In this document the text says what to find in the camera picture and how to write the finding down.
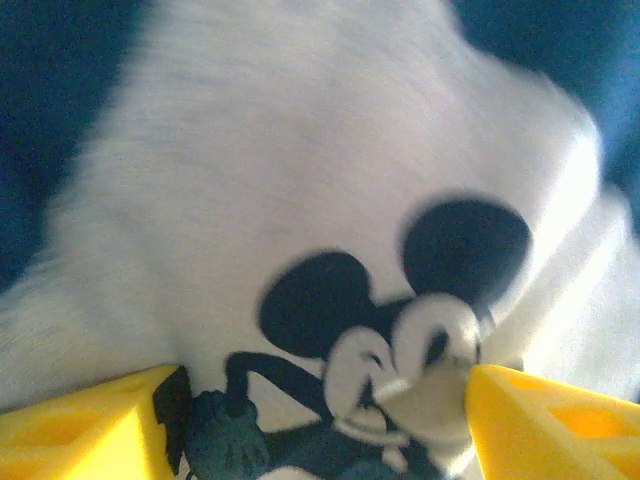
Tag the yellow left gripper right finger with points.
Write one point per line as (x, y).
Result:
(560, 435)

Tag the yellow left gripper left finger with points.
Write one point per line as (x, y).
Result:
(75, 440)

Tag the navy blue printed t-shirt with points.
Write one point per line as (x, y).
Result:
(300, 150)

